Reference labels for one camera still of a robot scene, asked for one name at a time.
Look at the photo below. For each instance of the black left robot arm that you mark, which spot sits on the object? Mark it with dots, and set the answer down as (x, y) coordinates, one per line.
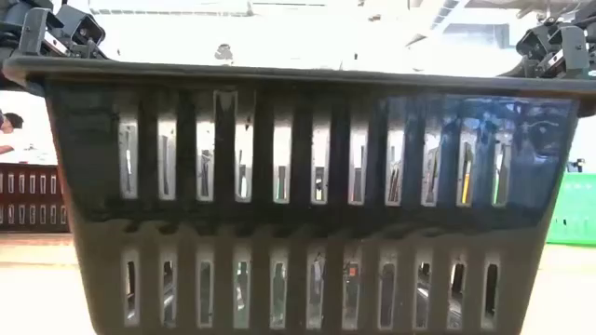
(8, 28)

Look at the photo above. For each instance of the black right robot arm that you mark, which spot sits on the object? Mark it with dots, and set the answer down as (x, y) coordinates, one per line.
(590, 21)

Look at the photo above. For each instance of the small grey background fixture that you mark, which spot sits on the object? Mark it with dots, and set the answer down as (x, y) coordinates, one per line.
(224, 53)

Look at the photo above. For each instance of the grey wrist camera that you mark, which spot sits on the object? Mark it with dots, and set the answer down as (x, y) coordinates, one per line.
(535, 44)
(86, 32)

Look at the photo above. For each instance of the orange plastic slotted basket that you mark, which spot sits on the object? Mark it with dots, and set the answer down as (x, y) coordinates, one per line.
(32, 199)

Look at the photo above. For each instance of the black plastic slotted basket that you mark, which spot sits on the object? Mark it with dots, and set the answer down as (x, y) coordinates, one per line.
(298, 218)

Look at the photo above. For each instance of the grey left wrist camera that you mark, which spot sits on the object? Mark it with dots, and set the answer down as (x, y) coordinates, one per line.
(86, 32)

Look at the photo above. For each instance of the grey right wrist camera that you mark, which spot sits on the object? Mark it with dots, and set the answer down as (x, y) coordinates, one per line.
(535, 44)

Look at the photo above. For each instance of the green plastic slotted basket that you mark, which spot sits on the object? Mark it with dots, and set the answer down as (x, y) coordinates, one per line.
(575, 209)

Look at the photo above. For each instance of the person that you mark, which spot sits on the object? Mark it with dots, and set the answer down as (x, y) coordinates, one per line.
(11, 122)

